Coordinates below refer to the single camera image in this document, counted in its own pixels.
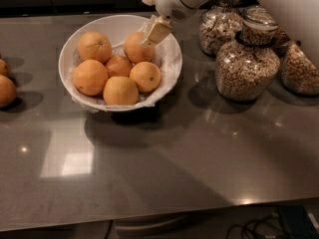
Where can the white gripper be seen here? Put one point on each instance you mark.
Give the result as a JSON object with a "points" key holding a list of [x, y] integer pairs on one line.
{"points": [[168, 3]]}

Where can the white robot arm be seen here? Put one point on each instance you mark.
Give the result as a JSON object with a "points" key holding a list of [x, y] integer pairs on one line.
{"points": [[298, 18]]}

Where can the white bowl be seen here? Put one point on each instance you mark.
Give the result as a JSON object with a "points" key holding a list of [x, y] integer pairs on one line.
{"points": [[116, 25]]}

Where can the white paper liner in bowl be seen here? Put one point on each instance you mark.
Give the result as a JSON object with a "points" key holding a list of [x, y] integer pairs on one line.
{"points": [[167, 55]]}

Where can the small centre orange in bowl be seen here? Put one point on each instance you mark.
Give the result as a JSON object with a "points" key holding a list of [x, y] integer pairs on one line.
{"points": [[118, 66]]}

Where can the orange front in bowl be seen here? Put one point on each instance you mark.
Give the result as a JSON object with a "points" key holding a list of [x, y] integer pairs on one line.
{"points": [[120, 91]]}

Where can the back left glass cereal jar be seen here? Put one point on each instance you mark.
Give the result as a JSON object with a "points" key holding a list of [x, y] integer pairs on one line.
{"points": [[219, 25]]}

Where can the glass cereal jar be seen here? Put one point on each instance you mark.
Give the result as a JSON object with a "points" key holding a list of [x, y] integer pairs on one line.
{"points": [[282, 41], [246, 66], [298, 74], [219, 25]]}

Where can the front glass cereal jar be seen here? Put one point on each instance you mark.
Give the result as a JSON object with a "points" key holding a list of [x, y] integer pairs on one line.
{"points": [[246, 66]]}

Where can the back right glass cereal jar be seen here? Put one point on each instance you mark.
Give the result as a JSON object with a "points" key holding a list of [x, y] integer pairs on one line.
{"points": [[282, 41]]}

